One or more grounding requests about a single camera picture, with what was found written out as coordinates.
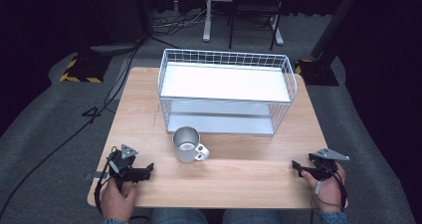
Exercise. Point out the person's leg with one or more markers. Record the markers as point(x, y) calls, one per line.
point(252, 216)
point(175, 216)

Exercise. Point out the black striped-edge stand base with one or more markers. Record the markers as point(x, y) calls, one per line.
point(87, 68)
point(316, 72)

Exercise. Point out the person's left hand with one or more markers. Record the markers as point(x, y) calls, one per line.
point(116, 200)

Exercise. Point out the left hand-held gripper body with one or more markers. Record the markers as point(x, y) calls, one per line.
point(123, 166)

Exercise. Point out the silver metal cup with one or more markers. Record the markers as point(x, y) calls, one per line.
point(187, 147)

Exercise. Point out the black slanted pole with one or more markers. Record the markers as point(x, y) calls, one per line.
point(335, 21)

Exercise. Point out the black metal chair frame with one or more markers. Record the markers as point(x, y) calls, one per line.
point(252, 8)

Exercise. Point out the person's right hand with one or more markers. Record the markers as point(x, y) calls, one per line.
point(328, 192)

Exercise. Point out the white desk frame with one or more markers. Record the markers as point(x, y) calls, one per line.
point(208, 15)

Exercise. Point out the person's right leg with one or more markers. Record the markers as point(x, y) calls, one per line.
point(252, 216)

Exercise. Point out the person's left leg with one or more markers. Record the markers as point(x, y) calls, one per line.
point(175, 216)

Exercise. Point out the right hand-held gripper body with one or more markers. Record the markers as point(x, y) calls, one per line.
point(325, 166)

